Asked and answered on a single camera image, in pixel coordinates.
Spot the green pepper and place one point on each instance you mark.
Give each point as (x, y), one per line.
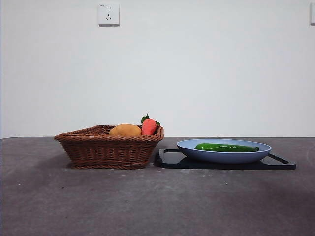
(221, 147)

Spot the blue round plate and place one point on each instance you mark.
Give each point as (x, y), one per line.
(221, 157)

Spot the orange carrot with green leaves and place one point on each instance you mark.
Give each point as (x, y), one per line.
(148, 126)

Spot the black rectangular tray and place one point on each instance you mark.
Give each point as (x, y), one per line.
(172, 163)

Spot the brown wicker basket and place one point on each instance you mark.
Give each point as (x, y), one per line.
(103, 151)

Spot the white wall socket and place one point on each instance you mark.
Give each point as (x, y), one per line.
(109, 14)

